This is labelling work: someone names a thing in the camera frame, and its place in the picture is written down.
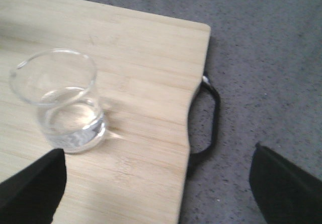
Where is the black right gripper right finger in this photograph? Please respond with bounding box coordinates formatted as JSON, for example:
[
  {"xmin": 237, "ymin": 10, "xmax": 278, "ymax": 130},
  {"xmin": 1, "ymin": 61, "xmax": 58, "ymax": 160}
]
[{"xmin": 249, "ymin": 143, "xmax": 321, "ymax": 223}]

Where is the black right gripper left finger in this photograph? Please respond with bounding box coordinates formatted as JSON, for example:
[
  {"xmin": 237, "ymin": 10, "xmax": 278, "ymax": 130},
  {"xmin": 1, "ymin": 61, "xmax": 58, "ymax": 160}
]
[{"xmin": 1, "ymin": 148, "xmax": 66, "ymax": 223}]

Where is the clear glass beaker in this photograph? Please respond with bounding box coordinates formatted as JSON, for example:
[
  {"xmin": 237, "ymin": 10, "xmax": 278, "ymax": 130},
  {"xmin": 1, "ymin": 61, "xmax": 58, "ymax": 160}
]
[{"xmin": 9, "ymin": 48, "xmax": 107, "ymax": 154}]

